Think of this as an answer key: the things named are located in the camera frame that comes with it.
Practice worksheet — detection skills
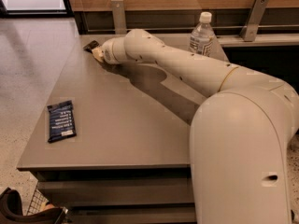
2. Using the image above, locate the wire mesh basket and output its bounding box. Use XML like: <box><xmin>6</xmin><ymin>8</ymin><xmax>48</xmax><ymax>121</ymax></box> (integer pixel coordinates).
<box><xmin>26</xmin><ymin>182</ymin><xmax>48</xmax><ymax>216</ymax></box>

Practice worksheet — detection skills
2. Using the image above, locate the clear plastic water bottle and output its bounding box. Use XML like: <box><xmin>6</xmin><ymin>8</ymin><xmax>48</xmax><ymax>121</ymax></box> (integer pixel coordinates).
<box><xmin>189</xmin><ymin>12</ymin><xmax>215</xmax><ymax>57</ymax></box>

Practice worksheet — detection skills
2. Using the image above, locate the black chocolate rxbar wrapper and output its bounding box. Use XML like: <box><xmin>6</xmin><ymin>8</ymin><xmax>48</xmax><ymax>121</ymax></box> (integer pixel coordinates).
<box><xmin>83</xmin><ymin>40</ymin><xmax>100</xmax><ymax>53</ymax></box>

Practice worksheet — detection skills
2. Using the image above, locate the grey table with drawers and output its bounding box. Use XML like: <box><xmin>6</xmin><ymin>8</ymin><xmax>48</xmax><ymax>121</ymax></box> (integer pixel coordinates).
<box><xmin>17</xmin><ymin>33</ymin><xmax>232</xmax><ymax>224</ymax></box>

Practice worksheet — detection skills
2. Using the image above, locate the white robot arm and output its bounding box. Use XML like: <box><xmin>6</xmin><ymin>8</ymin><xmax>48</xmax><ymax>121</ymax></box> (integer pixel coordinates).
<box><xmin>91</xmin><ymin>29</ymin><xmax>299</xmax><ymax>224</ymax></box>

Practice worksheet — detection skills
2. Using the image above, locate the right metal wall bracket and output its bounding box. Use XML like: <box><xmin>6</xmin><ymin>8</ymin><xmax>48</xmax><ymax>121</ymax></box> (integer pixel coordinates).
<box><xmin>240</xmin><ymin>0</ymin><xmax>269</xmax><ymax>42</ymax></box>

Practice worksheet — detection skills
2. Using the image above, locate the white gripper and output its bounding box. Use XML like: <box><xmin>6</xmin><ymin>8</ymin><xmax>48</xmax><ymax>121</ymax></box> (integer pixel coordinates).
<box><xmin>92</xmin><ymin>37</ymin><xmax>125</xmax><ymax>64</ymax></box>

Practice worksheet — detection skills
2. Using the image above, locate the black curved chair piece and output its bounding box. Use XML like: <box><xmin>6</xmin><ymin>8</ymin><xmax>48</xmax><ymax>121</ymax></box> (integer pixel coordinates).
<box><xmin>0</xmin><ymin>188</ymin><xmax>66</xmax><ymax>224</ymax></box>

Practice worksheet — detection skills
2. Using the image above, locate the left metal wall bracket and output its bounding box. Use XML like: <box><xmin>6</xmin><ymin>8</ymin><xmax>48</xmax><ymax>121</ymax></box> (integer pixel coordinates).
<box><xmin>111</xmin><ymin>0</ymin><xmax>127</xmax><ymax>35</ymax></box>

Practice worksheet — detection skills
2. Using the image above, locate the blue rxbar wrapper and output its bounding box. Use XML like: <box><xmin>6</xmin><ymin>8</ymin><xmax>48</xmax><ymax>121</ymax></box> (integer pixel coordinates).
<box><xmin>47</xmin><ymin>100</ymin><xmax>77</xmax><ymax>143</ymax></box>

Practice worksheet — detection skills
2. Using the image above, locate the metal wall bracket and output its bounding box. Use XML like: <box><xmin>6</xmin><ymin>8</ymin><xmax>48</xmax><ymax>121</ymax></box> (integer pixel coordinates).
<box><xmin>240</xmin><ymin>0</ymin><xmax>269</xmax><ymax>42</ymax></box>
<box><xmin>111</xmin><ymin>0</ymin><xmax>127</xmax><ymax>35</ymax></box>

